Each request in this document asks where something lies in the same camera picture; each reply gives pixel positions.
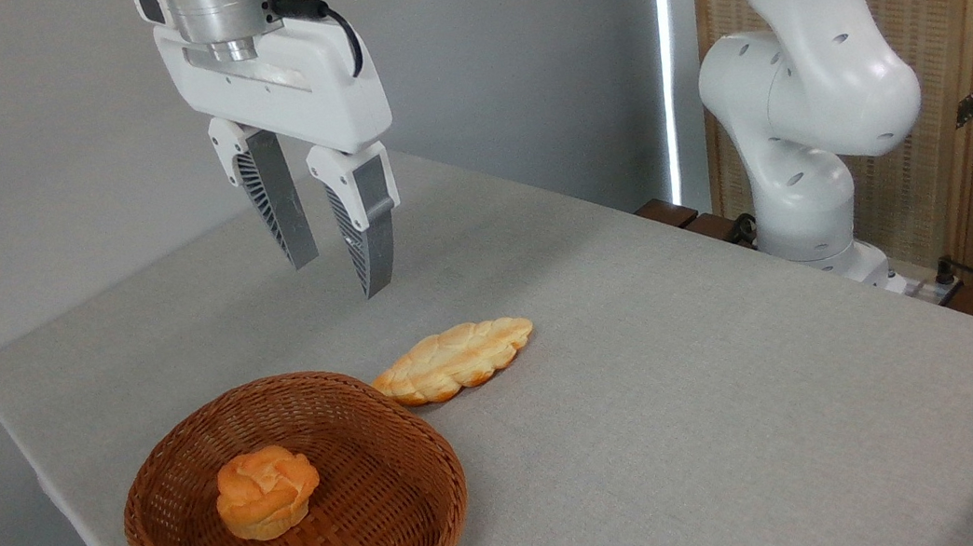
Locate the white gripper body block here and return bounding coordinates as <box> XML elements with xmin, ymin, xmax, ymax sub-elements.
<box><xmin>152</xmin><ymin>0</ymin><xmax>398</xmax><ymax>179</ymax></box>

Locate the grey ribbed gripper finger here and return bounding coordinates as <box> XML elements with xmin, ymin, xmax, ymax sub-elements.
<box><xmin>206</xmin><ymin>106</ymin><xmax>322</xmax><ymax>280</ymax></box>
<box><xmin>304</xmin><ymin>135</ymin><xmax>412</xmax><ymax>306</ymax></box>

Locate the round orange bread roll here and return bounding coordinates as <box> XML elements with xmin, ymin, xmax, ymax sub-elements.
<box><xmin>210</xmin><ymin>439</ymin><xmax>329</xmax><ymax>546</ymax></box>

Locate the long braided bread loaf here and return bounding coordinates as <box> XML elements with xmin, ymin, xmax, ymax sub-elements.
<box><xmin>364</xmin><ymin>313</ymin><xmax>543</xmax><ymax>413</ymax></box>

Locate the brown woven wicker basket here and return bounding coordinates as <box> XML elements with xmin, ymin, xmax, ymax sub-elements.
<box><xmin>106</xmin><ymin>351</ymin><xmax>475</xmax><ymax>546</ymax></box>

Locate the grey fabric tablecloth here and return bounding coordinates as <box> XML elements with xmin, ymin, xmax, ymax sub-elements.
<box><xmin>0</xmin><ymin>73</ymin><xmax>973</xmax><ymax>546</ymax></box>

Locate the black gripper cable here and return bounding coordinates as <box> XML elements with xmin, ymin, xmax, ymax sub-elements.
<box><xmin>267</xmin><ymin>0</ymin><xmax>367</xmax><ymax>89</ymax></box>

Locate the black plug with cable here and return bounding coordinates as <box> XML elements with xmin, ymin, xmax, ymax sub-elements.
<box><xmin>928</xmin><ymin>251</ymin><xmax>973</xmax><ymax>292</ymax></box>

